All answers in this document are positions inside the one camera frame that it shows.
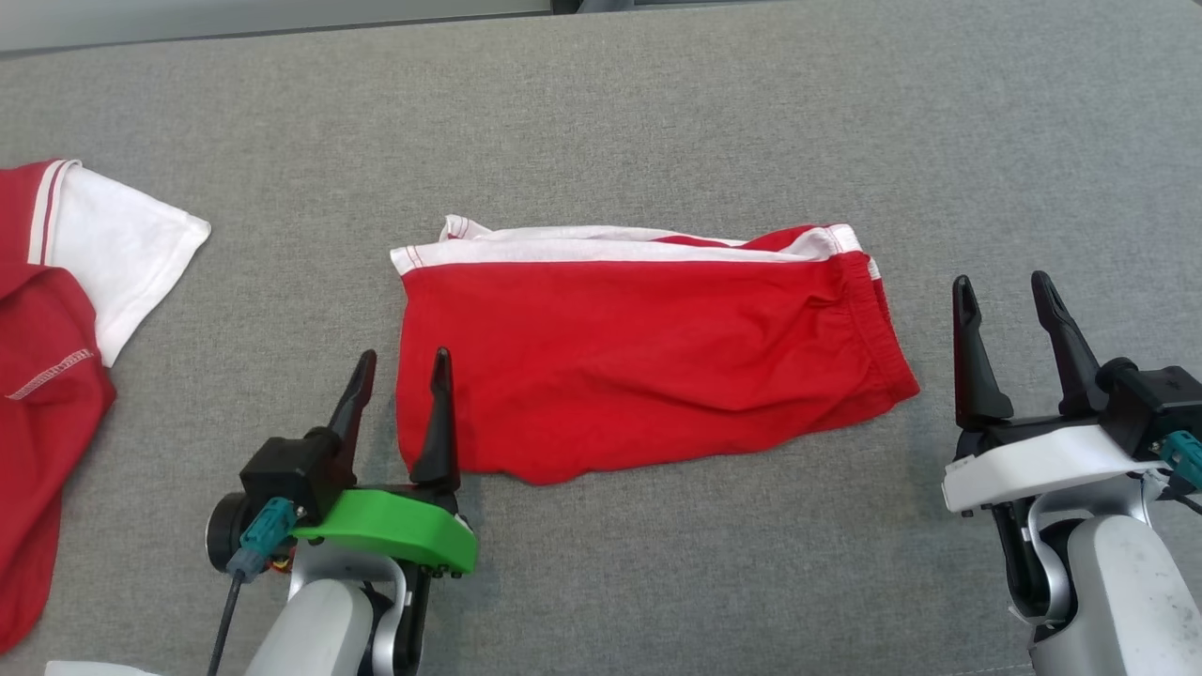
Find red jersey with white sleeves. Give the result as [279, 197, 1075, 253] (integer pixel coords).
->
[0, 158, 212, 655]

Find black cable teal plug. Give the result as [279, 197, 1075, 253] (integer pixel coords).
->
[207, 498, 300, 676]
[1160, 432, 1202, 513]

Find left black cable teal plug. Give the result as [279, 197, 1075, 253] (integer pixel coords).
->
[207, 498, 300, 676]

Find right black cable teal plug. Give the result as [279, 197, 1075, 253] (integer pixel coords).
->
[1160, 432, 1202, 513]

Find red shorts with white stripe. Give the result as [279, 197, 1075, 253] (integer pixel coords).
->
[390, 214, 921, 486]

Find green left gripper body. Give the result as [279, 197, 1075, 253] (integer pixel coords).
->
[293, 486, 478, 576]

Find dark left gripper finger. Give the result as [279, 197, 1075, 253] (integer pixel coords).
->
[327, 349, 378, 470]
[409, 346, 461, 495]

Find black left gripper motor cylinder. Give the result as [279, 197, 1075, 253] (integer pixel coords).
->
[207, 490, 254, 574]

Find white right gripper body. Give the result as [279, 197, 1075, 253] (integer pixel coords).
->
[942, 413, 1170, 515]

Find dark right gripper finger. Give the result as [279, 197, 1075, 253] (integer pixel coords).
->
[952, 274, 1015, 431]
[1031, 270, 1110, 419]

